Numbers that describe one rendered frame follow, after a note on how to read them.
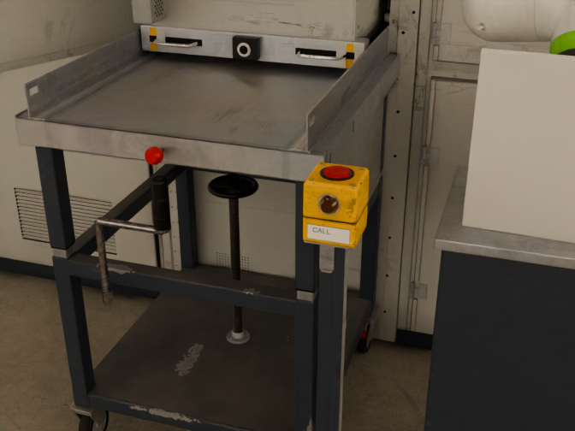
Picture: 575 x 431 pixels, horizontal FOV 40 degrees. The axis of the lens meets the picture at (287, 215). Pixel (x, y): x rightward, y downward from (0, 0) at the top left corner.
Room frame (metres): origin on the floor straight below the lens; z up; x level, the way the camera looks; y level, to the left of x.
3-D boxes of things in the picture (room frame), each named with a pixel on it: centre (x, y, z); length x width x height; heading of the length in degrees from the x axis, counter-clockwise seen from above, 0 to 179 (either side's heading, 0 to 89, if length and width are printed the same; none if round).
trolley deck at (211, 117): (1.67, 0.13, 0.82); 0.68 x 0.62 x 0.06; 162
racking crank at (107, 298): (1.35, 0.30, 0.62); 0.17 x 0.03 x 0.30; 72
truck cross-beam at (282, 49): (1.80, 0.08, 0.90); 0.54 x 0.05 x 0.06; 72
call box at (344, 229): (1.05, -0.07, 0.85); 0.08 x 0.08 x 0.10; 72
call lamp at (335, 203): (1.00, -0.06, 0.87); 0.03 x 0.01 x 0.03; 72
